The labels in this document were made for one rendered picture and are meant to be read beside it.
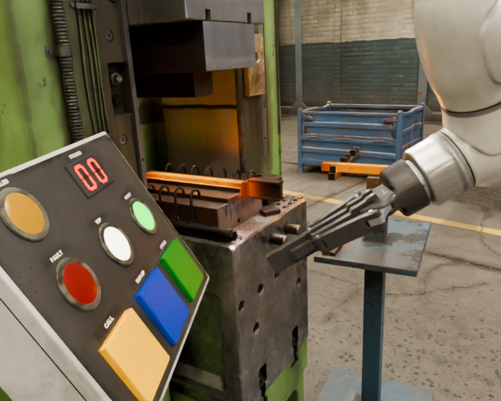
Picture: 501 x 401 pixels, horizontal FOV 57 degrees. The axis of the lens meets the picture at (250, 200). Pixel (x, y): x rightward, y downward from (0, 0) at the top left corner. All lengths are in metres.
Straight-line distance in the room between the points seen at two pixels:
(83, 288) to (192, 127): 1.02
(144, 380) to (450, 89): 0.47
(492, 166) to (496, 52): 0.16
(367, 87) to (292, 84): 1.81
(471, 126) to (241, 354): 0.72
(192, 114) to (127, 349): 1.04
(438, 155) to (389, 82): 8.71
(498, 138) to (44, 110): 0.69
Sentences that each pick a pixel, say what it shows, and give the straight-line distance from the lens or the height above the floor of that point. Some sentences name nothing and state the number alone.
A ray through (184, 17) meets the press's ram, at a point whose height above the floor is 1.37.
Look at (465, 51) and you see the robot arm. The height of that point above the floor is 1.29.
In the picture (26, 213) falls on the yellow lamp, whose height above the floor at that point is 1.16.
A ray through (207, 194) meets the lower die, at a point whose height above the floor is 0.99.
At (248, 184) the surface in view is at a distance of 1.09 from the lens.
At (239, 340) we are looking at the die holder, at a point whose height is 0.68.
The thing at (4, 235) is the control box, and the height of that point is 1.16.
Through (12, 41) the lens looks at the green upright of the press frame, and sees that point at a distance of 0.85.
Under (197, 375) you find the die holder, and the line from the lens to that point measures 1.27.
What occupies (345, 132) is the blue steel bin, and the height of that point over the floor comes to 0.48.
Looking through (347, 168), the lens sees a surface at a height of 0.97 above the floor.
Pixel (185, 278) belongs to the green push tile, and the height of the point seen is 1.00.
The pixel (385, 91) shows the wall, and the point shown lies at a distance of 9.40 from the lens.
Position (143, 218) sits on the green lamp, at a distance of 0.66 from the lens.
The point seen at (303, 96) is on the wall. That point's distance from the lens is 10.36.
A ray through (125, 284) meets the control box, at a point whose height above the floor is 1.05.
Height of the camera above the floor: 1.30
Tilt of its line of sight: 17 degrees down
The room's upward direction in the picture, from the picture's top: 3 degrees counter-clockwise
